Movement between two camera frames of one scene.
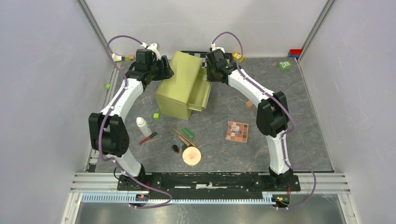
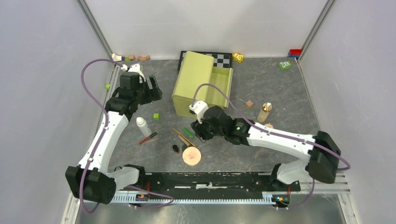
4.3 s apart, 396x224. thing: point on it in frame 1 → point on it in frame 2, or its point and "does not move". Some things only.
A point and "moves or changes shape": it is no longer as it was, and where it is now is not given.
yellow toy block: (237, 56) does not move
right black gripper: (210, 77) → (199, 130)
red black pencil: (150, 136) does not move
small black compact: (175, 148) does not move
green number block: (285, 65) does not move
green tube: (191, 135) does not move
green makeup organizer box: (187, 89) moves or changes shape
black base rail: (210, 182) does not move
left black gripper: (166, 73) → (153, 94)
